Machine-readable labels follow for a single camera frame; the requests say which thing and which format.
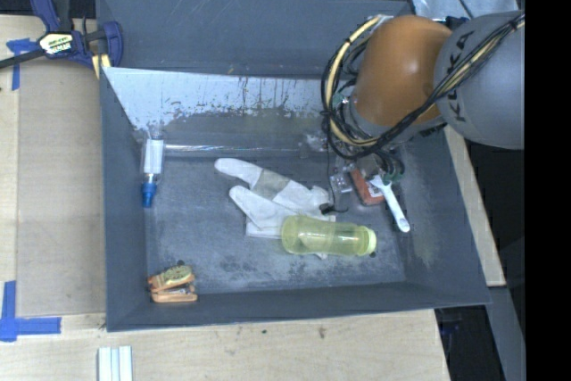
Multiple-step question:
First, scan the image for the clear bottle with blue cap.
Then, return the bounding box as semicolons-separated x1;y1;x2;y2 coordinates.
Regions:
140;123;167;209

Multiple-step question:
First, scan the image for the red-brown flat block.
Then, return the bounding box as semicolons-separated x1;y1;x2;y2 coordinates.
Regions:
349;168;387;207

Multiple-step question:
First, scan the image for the orange toy clip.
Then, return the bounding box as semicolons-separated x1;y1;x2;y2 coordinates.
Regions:
147;263;199;304

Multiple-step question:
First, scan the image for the white work glove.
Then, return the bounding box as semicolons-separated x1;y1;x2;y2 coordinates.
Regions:
213;157;336;261

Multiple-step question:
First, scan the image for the grey metal bin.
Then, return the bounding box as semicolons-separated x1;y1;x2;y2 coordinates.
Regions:
94;0;492;333

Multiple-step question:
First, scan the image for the yellow clear plastic bottle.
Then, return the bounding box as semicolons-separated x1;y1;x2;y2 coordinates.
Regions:
280;214;378;258

